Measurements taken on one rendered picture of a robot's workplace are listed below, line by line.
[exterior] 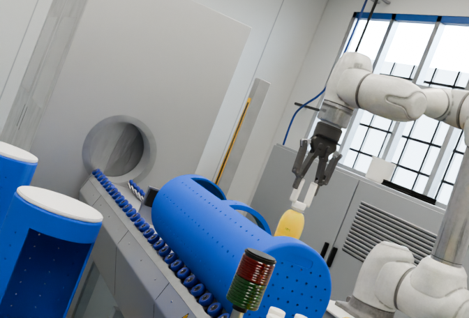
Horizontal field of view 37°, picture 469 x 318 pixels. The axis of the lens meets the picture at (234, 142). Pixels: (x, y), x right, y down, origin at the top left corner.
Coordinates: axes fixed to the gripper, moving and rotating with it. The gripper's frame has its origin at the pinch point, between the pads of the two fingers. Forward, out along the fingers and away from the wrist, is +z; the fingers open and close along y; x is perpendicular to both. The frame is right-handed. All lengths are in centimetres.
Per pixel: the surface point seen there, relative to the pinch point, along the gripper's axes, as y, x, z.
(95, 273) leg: -4, -182, 89
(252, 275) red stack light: 37, 60, 13
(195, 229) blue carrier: 14.6, -28.4, 23.9
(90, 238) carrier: 42, -37, 38
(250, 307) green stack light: 35, 61, 19
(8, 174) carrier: 64, -105, 40
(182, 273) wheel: 12, -32, 39
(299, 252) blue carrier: 0.7, 11.4, 14.5
